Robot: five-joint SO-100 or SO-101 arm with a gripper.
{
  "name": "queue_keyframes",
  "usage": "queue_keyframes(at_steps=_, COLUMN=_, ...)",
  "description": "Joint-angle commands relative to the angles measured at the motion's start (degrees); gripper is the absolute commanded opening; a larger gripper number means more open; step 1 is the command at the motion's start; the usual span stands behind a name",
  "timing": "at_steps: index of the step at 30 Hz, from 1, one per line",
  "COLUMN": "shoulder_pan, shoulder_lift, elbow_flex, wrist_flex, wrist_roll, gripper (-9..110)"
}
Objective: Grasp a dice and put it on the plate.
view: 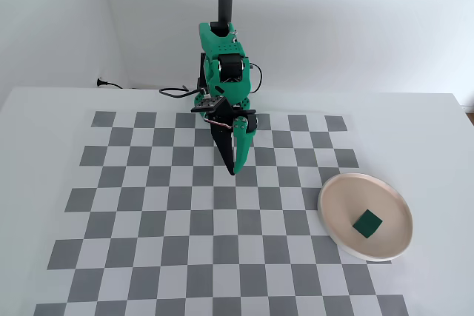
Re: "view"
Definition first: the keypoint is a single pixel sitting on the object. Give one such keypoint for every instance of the gripper with black motor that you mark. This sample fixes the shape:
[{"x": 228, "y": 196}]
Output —
[{"x": 224, "y": 135}]

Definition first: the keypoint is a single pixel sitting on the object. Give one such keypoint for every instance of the dark green cube dice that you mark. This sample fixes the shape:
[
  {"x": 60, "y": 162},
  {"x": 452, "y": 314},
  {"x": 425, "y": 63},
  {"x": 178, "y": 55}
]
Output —
[{"x": 367, "y": 223}]

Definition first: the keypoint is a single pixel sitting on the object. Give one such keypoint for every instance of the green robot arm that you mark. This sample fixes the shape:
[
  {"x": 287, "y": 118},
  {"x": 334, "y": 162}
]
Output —
[{"x": 229, "y": 88}]

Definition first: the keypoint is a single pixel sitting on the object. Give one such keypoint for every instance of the beige round plate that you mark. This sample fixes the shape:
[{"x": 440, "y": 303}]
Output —
[{"x": 340, "y": 201}]

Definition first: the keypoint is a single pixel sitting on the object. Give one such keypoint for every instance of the grey white checkerboard mat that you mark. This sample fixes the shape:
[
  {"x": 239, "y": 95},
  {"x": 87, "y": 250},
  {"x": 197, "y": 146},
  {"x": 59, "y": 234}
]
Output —
[{"x": 148, "y": 220}]

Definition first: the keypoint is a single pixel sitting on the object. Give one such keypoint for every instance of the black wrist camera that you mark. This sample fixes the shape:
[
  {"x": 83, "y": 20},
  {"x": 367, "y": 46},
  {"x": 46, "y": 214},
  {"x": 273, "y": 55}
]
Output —
[{"x": 207, "y": 105}]

